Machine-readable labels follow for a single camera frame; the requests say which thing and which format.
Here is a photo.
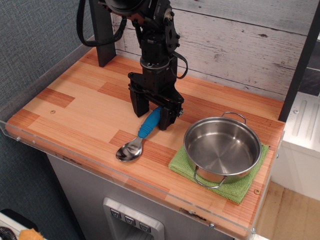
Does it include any grey toy fridge cabinet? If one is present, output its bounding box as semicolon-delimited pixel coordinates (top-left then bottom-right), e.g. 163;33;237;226
48;154;231;240

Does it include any dark right vertical post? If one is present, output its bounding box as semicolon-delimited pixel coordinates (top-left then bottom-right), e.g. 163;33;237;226
278;1;320;122

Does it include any stainless steel pan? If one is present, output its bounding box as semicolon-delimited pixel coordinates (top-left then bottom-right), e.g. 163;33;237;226
183;111;262;189

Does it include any clear acrylic edge guard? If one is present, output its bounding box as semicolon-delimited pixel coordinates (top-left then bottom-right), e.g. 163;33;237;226
0;49;285;240

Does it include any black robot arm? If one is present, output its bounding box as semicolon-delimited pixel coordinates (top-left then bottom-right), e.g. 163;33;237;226
99;0;186;130

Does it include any green folded cloth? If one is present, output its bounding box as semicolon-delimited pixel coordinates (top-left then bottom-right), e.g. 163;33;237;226
168;143;270;204

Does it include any silver dispenser button panel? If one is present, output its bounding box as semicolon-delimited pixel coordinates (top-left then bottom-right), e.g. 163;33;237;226
103;197;165;240

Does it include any white toy sink unit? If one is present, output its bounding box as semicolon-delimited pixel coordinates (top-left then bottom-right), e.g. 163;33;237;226
271;92;320;200

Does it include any white and black box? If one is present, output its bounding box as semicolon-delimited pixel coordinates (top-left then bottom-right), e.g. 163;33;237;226
0;209;39;240

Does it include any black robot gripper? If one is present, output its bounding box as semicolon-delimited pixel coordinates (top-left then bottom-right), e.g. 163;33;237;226
128;62;184;131

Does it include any blue handled metal spoon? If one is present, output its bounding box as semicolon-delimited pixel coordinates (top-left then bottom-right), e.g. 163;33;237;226
115;106;161;162

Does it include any orange object at corner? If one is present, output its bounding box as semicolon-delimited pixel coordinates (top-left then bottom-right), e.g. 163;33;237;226
18;228;45;240

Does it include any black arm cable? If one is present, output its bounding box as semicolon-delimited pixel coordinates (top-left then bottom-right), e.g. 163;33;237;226
75;0;189;80

